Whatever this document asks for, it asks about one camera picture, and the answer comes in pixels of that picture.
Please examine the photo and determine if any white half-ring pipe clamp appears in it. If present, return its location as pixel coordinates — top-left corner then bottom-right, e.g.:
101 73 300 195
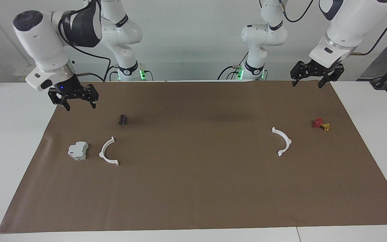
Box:
99 136 119 166
271 127 292 157

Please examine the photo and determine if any brown paper table mat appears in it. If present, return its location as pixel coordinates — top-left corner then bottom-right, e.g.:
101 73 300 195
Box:
0 80 387 234

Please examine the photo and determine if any white wall socket box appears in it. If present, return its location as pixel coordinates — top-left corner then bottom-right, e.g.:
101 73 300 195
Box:
13 66 34 82

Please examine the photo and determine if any white circuit breaker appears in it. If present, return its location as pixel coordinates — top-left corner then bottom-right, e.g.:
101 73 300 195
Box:
68 141 89 161

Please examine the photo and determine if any red handwheel brass valve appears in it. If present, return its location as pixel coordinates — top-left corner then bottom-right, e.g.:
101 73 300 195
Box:
313 118 331 131

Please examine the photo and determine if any black base power cable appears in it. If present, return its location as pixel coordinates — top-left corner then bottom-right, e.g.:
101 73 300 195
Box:
217 50 249 81

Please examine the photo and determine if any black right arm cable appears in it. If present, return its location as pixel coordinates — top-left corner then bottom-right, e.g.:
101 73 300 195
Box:
57 10 113 83

